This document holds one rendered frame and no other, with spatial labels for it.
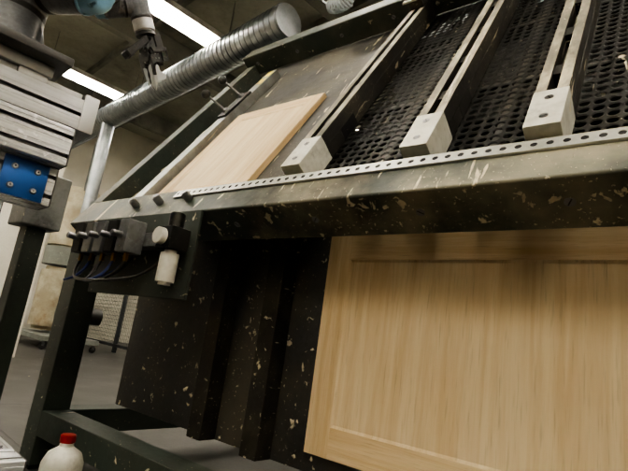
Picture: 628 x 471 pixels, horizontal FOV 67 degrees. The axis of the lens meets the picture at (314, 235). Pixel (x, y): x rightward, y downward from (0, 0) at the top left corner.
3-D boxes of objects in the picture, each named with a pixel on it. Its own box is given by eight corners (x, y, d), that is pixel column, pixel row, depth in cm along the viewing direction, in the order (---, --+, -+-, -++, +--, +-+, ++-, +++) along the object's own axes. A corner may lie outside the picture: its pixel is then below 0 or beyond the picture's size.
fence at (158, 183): (137, 208, 166) (131, 199, 164) (273, 79, 223) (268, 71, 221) (146, 207, 163) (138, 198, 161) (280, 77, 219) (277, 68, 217)
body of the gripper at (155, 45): (169, 63, 179) (162, 30, 178) (149, 62, 174) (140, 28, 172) (160, 68, 185) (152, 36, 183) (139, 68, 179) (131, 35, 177)
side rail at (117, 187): (111, 224, 184) (92, 202, 179) (257, 87, 250) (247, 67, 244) (120, 223, 181) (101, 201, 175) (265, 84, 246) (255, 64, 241)
